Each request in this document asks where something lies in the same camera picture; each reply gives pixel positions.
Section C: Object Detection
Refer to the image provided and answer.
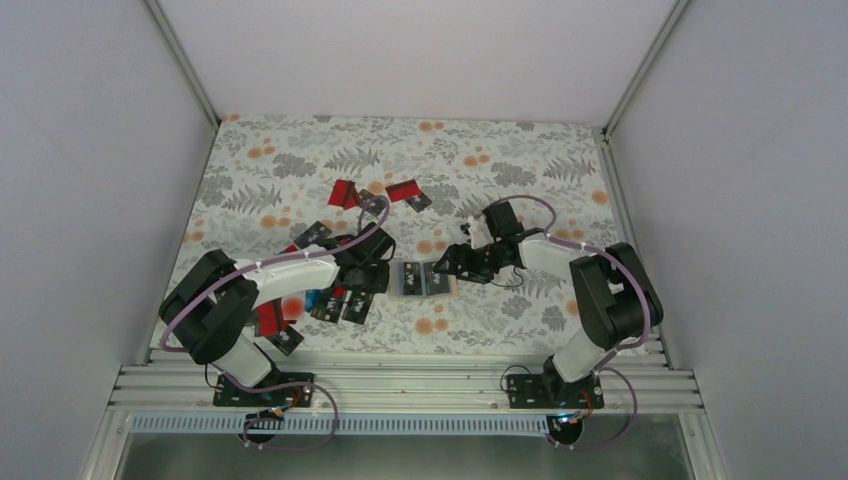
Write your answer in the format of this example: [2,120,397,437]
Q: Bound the grey cable duct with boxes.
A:
[129,412,548,437]

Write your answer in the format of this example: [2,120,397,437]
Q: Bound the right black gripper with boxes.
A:
[434,240,505,284]

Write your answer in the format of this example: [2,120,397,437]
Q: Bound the red card top left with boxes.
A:
[328,179,362,210]

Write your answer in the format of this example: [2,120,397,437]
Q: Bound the floral table mat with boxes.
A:
[171,114,619,356]

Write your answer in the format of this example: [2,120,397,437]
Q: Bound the aluminium rail frame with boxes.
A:
[108,350,704,414]

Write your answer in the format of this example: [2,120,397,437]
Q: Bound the black card upper pile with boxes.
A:
[293,221,332,249]

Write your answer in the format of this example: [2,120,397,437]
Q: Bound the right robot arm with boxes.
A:
[433,198,663,407]

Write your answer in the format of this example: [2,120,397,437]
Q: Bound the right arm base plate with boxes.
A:
[505,373,605,410]

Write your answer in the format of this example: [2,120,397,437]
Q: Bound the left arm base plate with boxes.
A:
[212,372,315,408]

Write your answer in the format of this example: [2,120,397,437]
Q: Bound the red card top middle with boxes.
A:
[385,179,422,202]

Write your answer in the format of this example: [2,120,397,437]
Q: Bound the red card bottom left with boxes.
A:
[256,299,287,337]

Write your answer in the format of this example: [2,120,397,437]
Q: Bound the beige card holder wallet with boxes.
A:
[389,260,459,300]

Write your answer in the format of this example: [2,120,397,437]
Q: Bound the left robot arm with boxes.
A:
[158,222,396,405]

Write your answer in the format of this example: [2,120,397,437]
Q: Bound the white red dot card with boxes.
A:
[280,296,305,324]

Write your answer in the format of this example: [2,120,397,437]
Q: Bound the black card bottom pair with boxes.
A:
[423,261,452,296]

